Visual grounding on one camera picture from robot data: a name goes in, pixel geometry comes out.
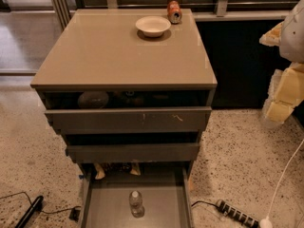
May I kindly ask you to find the dark round object in drawer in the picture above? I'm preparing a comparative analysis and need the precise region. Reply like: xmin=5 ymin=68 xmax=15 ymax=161
xmin=78 ymin=91 xmax=109 ymax=108

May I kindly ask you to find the thin black cable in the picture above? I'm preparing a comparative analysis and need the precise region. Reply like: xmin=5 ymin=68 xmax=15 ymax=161
xmin=0 ymin=191 xmax=82 ymax=222

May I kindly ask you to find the black bar on floor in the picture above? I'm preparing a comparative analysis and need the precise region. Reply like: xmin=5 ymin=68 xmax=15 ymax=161
xmin=15 ymin=196 xmax=44 ymax=228

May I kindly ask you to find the grey drawer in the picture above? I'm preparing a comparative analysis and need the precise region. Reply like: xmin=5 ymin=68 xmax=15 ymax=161
xmin=46 ymin=106 xmax=211 ymax=134
xmin=66 ymin=143 xmax=200 ymax=163
xmin=78 ymin=165 xmax=194 ymax=228

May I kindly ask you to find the white cable with plug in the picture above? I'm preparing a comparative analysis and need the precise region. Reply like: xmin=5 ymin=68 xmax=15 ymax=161
xmin=259 ymin=139 xmax=304 ymax=228

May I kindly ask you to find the top grey drawer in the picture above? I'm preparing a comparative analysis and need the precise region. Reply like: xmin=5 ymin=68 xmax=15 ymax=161
xmin=46 ymin=106 xmax=211 ymax=134

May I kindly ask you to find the bottom grey drawer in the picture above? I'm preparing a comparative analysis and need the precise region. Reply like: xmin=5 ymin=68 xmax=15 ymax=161
xmin=78 ymin=165 xmax=194 ymax=228

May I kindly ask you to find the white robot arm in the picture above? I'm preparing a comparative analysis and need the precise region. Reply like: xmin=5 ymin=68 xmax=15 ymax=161
xmin=259 ymin=0 xmax=304 ymax=124

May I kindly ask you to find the clear plastic water bottle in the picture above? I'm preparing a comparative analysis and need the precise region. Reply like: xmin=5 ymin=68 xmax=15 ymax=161
xmin=129 ymin=191 xmax=145 ymax=218

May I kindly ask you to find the white bowl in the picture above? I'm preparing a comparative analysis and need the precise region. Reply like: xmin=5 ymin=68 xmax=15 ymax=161
xmin=136 ymin=16 xmax=171 ymax=38

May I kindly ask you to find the metal window frame rail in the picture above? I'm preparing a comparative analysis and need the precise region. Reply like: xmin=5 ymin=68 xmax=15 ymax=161
xmin=47 ymin=0 xmax=304 ymax=30

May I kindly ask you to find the orange soda can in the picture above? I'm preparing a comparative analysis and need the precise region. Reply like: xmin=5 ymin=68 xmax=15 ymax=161
xmin=167 ymin=1 xmax=182 ymax=24

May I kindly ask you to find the black power strip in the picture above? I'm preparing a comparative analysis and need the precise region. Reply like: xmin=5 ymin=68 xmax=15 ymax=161
xmin=216 ymin=199 xmax=259 ymax=228

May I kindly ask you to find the middle grey drawer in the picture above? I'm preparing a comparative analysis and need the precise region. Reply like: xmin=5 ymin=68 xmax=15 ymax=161
xmin=66 ymin=143 xmax=200 ymax=163

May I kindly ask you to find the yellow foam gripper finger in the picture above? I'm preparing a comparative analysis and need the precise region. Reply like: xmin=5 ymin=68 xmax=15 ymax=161
xmin=259 ymin=22 xmax=282 ymax=47
xmin=262 ymin=63 xmax=304 ymax=124

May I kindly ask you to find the snack bag in drawer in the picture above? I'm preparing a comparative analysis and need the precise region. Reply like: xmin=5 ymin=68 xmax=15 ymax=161
xmin=94 ymin=162 xmax=141 ymax=180

